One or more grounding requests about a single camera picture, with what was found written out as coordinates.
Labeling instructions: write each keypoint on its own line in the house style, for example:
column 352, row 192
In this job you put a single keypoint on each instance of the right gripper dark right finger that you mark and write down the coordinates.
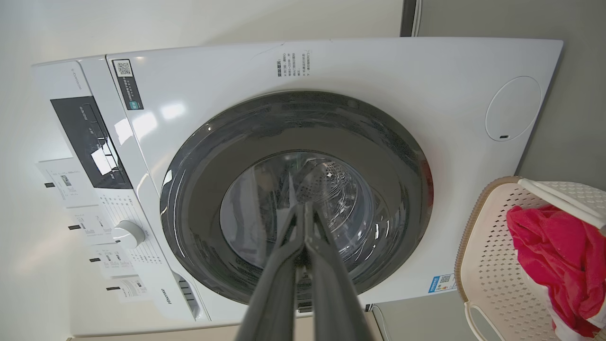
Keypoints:
column 331, row 293

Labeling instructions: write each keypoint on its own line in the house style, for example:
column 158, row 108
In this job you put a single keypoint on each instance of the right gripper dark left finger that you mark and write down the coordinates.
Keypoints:
column 274, row 293

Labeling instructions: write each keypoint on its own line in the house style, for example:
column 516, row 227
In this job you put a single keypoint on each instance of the cream perforated laundry basket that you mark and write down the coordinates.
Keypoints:
column 492, row 265

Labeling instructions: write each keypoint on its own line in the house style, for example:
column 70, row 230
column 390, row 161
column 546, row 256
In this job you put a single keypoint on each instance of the steel washer drum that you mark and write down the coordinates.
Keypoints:
column 341, row 189

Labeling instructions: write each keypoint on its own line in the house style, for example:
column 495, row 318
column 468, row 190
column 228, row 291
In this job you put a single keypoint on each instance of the blue energy label sticker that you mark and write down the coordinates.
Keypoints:
column 442, row 283

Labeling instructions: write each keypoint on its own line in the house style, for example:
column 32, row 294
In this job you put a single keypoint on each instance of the black round washer door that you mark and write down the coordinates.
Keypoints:
column 199, row 189

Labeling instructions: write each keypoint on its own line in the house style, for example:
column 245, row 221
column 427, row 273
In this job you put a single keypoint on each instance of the white paper note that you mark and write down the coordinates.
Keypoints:
column 66, row 182
column 113, row 262
column 90, row 226
column 130, row 289

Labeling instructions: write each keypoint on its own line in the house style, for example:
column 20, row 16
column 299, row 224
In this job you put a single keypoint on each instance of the white washer dial knob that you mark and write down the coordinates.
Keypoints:
column 129, row 234

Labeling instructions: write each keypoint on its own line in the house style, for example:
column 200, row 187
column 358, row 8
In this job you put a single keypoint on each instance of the white front-load washing machine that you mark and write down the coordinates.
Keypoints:
column 378, row 71

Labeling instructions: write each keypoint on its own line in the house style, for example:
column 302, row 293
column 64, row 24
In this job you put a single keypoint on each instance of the printed warning text sticker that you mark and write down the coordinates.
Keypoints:
column 293, row 65

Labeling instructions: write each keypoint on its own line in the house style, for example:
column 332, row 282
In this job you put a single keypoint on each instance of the black washer control panel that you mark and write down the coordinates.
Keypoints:
column 90, row 142

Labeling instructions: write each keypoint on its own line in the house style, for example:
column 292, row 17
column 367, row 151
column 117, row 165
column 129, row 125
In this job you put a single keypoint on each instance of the black QR code sticker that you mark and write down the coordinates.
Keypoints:
column 128, row 85

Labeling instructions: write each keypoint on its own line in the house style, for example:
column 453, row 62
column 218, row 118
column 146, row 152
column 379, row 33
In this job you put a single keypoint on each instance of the round white filter cover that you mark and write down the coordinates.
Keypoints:
column 513, row 109

